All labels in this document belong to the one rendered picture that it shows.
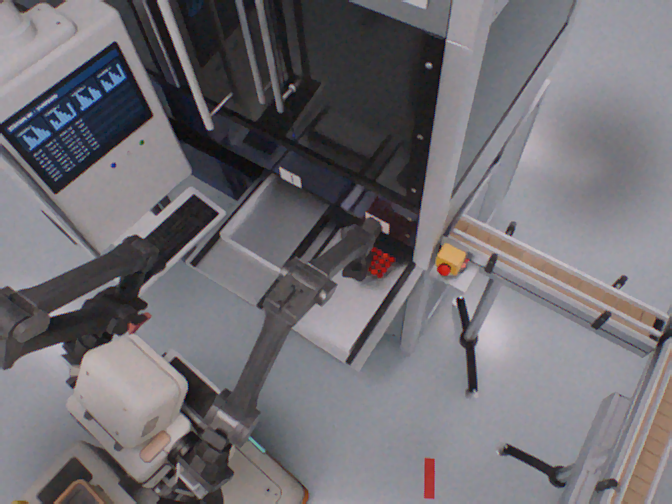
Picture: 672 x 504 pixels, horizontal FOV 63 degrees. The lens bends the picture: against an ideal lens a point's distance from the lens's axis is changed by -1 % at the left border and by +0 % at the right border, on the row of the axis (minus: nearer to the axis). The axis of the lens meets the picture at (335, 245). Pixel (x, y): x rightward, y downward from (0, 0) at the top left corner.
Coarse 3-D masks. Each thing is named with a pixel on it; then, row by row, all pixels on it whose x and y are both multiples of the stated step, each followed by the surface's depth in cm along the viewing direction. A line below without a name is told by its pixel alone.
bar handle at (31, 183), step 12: (0, 144) 138; (0, 156) 141; (12, 156) 143; (12, 168) 145; (24, 180) 150; (36, 192) 155; (48, 204) 160; (60, 216) 166; (72, 228) 173; (84, 240) 180; (96, 252) 188
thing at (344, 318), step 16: (336, 240) 188; (400, 272) 180; (336, 288) 179; (352, 288) 179; (368, 288) 179; (384, 288) 179; (336, 304) 177; (352, 304) 176; (368, 304) 176; (304, 320) 174; (320, 320) 174; (336, 320) 174; (352, 320) 174; (368, 320) 170; (336, 336) 172; (352, 336) 171
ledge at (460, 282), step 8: (472, 264) 181; (432, 272) 181; (464, 272) 180; (472, 272) 180; (440, 280) 180; (448, 280) 179; (456, 280) 179; (464, 280) 179; (456, 288) 178; (464, 288) 177
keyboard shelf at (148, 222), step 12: (192, 192) 210; (180, 204) 208; (144, 216) 207; (156, 216) 206; (132, 228) 205; (144, 228) 204; (204, 228) 202; (120, 240) 202; (192, 240) 200; (180, 252) 198; (168, 264) 196; (156, 276) 194; (144, 288) 192
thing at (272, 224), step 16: (272, 176) 201; (256, 192) 196; (272, 192) 199; (288, 192) 199; (304, 192) 198; (240, 208) 193; (256, 208) 196; (272, 208) 196; (288, 208) 195; (304, 208) 195; (320, 208) 195; (240, 224) 193; (256, 224) 193; (272, 224) 193; (288, 224) 192; (304, 224) 192; (240, 240) 190; (256, 240) 190; (272, 240) 189; (288, 240) 189; (304, 240) 186; (256, 256) 185; (272, 256) 186; (288, 256) 185
